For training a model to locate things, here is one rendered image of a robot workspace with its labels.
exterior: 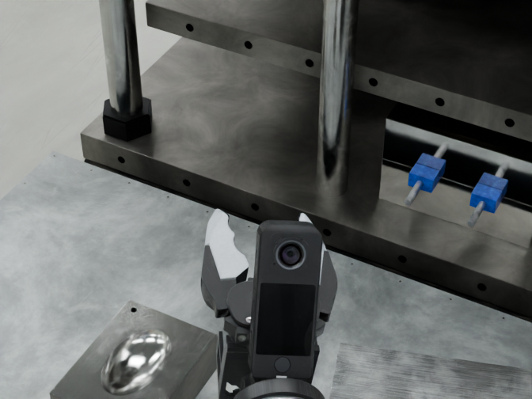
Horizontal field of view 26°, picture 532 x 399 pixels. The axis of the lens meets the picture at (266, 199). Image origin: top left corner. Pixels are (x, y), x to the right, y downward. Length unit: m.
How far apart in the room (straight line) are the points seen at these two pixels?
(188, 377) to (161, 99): 0.76
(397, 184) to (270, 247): 1.16
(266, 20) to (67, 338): 0.63
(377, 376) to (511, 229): 0.48
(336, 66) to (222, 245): 0.95
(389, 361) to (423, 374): 0.05
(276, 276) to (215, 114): 1.38
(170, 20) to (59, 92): 1.64
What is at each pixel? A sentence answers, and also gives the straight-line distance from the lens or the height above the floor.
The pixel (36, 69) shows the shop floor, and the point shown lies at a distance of 3.75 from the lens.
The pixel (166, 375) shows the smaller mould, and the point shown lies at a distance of 1.61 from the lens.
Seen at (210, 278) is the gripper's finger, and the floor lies 1.47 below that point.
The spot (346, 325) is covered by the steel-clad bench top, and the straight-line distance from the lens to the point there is 1.77.
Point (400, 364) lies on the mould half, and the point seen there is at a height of 0.91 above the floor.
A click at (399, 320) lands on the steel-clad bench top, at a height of 0.80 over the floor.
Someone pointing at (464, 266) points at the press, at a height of 0.78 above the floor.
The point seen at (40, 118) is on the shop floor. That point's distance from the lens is 3.54.
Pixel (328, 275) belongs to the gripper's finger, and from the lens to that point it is 0.91.
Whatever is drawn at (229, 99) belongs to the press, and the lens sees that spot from 2.22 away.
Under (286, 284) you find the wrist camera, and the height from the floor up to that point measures 1.51.
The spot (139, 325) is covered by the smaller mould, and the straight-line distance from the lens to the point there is 1.68.
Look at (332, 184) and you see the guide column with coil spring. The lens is 1.98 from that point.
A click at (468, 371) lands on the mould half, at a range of 1.58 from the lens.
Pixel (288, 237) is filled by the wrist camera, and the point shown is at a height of 1.54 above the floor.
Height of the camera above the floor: 2.10
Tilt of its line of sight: 41 degrees down
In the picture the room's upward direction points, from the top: straight up
